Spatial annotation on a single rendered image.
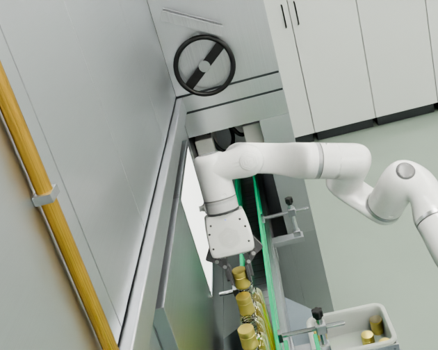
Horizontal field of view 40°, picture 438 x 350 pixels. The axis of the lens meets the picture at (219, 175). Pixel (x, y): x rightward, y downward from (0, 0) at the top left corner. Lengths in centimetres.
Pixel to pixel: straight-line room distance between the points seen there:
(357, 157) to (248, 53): 83
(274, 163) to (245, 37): 76
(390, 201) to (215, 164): 40
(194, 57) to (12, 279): 153
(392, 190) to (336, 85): 372
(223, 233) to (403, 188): 41
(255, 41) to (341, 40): 292
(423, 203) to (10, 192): 93
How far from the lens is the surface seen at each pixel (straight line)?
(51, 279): 75
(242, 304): 136
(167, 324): 114
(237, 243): 135
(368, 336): 173
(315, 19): 492
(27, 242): 71
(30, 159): 73
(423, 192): 138
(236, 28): 209
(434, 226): 136
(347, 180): 142
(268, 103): 215
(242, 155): 130
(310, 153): 136
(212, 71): 211
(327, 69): 502
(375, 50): 506
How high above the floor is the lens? 192
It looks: 22 degrees down
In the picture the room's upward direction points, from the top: 16 degrees counter-clockwise
